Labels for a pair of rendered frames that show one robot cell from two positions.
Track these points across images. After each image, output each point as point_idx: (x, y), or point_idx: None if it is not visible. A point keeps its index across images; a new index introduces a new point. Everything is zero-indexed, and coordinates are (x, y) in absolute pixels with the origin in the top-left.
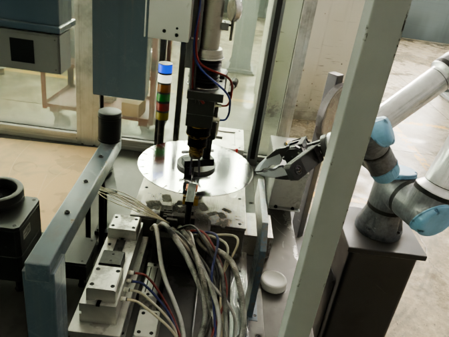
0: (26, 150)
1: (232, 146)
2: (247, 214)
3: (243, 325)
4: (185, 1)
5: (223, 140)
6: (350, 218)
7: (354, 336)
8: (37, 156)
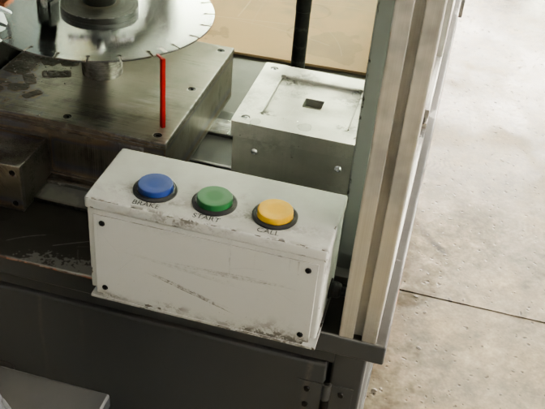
0: (371, 13)
1: (256, 109)
2: (37, 139)
3: None
4: None
5: (293, 106)
6: (17, 402)
7: None
8: (349, 19)
